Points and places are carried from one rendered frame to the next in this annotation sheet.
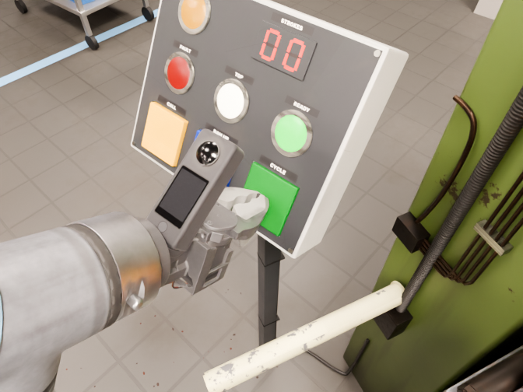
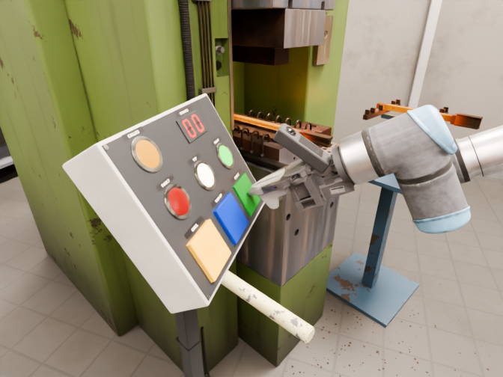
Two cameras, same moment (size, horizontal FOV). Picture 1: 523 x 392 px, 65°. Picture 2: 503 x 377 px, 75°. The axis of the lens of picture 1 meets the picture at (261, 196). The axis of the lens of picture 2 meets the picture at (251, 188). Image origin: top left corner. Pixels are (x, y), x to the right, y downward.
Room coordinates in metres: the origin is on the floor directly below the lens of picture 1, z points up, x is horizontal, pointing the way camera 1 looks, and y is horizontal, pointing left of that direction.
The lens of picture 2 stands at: (0.57, 0.57, 1.34)
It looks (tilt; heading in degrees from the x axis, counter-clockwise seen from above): 28 degrees down; 248
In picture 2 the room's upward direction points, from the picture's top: straight up
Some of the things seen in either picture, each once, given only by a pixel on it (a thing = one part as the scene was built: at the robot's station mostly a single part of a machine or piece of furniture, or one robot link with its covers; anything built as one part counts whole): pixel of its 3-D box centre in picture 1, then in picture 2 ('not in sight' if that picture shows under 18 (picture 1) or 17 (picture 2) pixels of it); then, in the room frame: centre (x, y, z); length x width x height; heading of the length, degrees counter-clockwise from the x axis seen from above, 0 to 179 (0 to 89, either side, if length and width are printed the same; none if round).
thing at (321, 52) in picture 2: not in sight; (322, 40); (-0.19, -0.58, 1.27); 0.09 x 0.02 x 0.17; 25
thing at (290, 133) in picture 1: (290, 133); (225, 155); (0.38, -0.04, 1.09); 0.05 x 0.03 x 0.04; 25
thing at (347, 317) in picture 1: (310, 335); (248, 292); (0.31, -0.10, 0.62); 0.44 x 0.05 x 0.05; 115
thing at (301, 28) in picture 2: not in sight; (251, 27); (0.12, -0.52, 1.32); 0.42 x 0.20 x 0.10; 115
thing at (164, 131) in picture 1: (165, 134); (208, 250); (0.47, 0.15, 1.01); 0.07 x 0.05 x 0.07; 50
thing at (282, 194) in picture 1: (268, 197); (245, 194); (0.35, -0.01, 1.00); 0.07 x 0.05 x 0.07; 50
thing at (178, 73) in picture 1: (179, 73); (178, 201); (0.51, 0.12, 1.09); 0.05 x 0.03 x 0.04; 25
